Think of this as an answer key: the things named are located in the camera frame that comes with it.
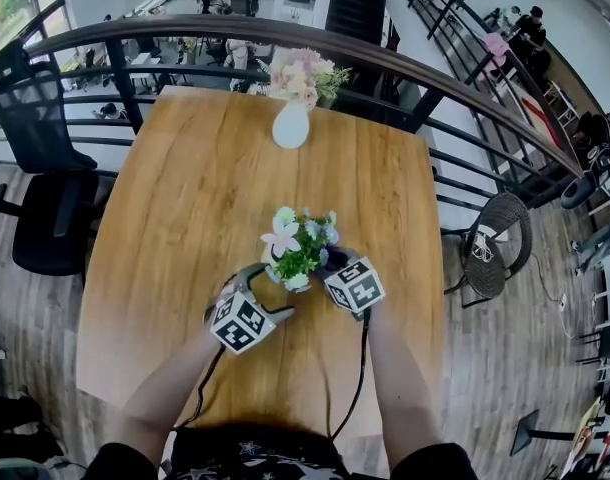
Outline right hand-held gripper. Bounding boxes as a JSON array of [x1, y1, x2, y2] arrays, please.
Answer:
[[323, 256, 388, 324]]

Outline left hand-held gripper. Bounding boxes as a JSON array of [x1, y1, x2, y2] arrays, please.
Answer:
[[209, 261, 297, 357]]

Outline green plant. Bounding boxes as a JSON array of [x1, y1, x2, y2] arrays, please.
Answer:
[[259, 205, 341, 294]]

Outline person's left forearm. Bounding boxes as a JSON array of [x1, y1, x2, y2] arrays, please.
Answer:
[[116, 324, 232, 450]]

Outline person's right forearm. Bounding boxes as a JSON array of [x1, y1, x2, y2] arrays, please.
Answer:
[[368, 307, 445, 465]]

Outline dark wicker chair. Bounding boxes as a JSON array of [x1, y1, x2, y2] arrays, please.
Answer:
[[441, 191, 534, 310]]

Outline person's black shirt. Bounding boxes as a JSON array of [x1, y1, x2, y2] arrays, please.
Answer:
[[84, 421, 482, 480]]

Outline white vase with pink flowers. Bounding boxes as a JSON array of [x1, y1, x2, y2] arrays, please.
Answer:
[[261, 46, 354, 150]]

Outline black floor stand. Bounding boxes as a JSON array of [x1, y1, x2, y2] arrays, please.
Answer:
[[509, 408, 577, 458]]

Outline wooden-topped black railing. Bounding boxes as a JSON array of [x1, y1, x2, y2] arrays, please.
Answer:
[[0, 13, 585, 210]]

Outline pink garment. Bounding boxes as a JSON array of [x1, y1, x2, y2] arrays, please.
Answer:
[[479, 32, 512, 78]]

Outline black staircase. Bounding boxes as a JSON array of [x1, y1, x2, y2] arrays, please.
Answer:
[[325, 0, 387, 48]]

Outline black bag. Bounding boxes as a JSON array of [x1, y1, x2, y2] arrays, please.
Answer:
[[0, 391, 65, 463]]

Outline black metal railing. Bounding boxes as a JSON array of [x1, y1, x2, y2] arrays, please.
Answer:
[[394, 0, 582, 170]]

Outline black mesh office chair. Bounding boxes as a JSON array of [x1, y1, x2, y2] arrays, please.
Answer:
[[0, 39, 102, 277]]

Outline gray round device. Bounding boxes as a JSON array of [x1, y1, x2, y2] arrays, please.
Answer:
[[0, 454, 62, 480]]

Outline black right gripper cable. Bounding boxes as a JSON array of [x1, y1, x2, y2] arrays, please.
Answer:
[[329, 309, 373, 442]]

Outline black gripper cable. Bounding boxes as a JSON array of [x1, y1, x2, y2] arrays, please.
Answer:
[[329, 309, 373, 442], [173, 344, 227, 432]]

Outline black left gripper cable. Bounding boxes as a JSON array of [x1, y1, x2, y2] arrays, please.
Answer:
[[173, 344, 227, 432]]

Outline white cord bundle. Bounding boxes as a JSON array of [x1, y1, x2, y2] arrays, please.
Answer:
[[466, 224, 510, 263]]

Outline white floor cable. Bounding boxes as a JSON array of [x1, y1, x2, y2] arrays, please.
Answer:
[[529, 251, 577, 340]]

